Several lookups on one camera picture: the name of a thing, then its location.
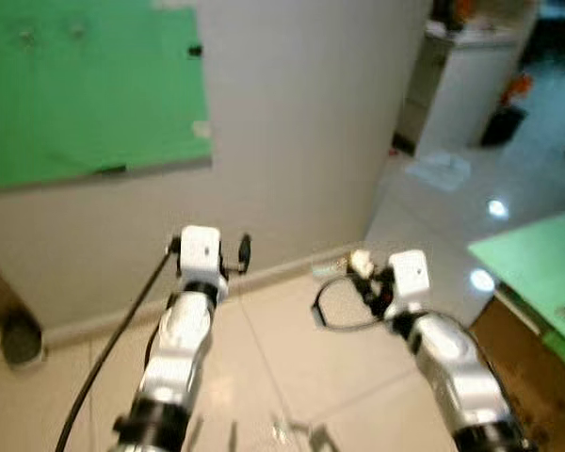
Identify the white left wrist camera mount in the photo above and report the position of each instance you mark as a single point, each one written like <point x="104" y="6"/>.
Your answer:
<point x="201" y="252"/>

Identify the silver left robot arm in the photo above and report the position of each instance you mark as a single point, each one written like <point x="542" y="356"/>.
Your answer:
<point x="179" y="348"/>

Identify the black bin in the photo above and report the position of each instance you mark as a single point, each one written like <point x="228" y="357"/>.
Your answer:
<point x="502" y="122"/>

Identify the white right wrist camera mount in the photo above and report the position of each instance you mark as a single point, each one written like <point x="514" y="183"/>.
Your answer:
<point x="410" y="278"/>

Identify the white cabinet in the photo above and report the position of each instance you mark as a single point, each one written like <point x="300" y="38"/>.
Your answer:
<point x="461" y="85"/>

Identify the orange object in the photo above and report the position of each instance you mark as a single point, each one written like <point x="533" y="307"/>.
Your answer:
<point x="518" y="87"/>

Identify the green topped table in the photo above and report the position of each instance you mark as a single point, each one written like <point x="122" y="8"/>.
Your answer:
<point x="537" y="273"/>

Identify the dark shoe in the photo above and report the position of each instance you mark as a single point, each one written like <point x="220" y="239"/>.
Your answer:
<point x="21" y="339"/>

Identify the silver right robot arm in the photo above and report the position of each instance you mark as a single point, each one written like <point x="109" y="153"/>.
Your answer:
<point x="447" y="363"/>

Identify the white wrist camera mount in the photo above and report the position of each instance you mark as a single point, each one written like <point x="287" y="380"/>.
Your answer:
<point x="410" y="278"/>
<point x="201" y="252"/>

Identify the white cloth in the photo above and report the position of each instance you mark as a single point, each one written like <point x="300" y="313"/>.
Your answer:
<point x="440" y="169"/>

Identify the green wall board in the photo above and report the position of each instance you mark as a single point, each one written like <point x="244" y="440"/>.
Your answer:
<point x="85" y="94"/>

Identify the black board clip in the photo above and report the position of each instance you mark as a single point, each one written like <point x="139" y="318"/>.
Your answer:
<point x="196" y="50"/>

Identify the small wall hook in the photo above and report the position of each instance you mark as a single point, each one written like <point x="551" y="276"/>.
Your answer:
<point x="26" y="36"/>

